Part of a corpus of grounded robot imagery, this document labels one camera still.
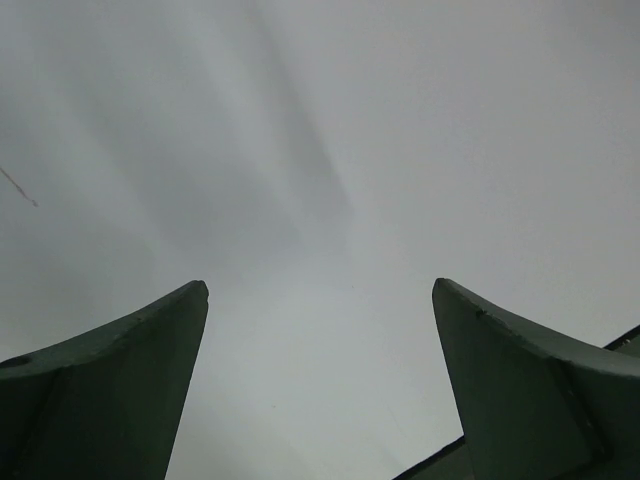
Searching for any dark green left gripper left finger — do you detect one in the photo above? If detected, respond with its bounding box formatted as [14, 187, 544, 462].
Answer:
[1, 280, 208, 480]

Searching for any white long sleeve shirt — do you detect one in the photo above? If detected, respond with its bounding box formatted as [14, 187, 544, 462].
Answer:
[1, 1, 639, 479]

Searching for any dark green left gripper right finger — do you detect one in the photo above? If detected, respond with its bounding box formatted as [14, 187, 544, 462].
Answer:
[432, 278, 639, 479]

